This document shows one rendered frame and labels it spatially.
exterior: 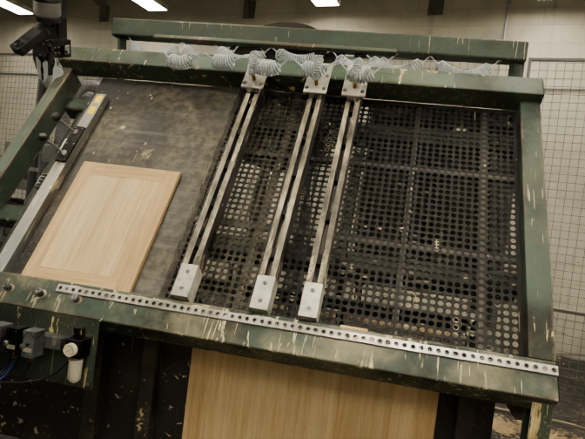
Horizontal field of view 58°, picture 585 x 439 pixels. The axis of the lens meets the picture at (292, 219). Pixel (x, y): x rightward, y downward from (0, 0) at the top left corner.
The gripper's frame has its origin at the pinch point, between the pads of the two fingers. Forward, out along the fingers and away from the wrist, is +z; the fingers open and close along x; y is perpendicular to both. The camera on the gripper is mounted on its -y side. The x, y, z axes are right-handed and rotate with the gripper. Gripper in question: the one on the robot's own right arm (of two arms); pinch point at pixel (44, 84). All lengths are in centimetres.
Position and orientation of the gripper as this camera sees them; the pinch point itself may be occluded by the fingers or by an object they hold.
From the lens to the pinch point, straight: 185.2
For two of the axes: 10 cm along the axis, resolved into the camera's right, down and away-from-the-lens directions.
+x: -8.0, -4.2, 4.2
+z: -1.8, 8.5, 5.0
